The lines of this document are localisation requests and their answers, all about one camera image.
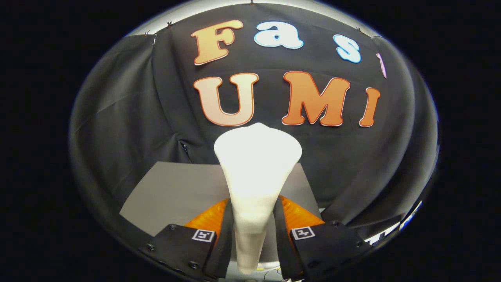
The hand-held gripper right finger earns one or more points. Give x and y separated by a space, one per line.
282 243

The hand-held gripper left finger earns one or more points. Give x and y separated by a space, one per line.
224 243

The white garment steamer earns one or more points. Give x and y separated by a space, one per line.
256 168

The grey cabinet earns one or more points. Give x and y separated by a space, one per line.
176 192

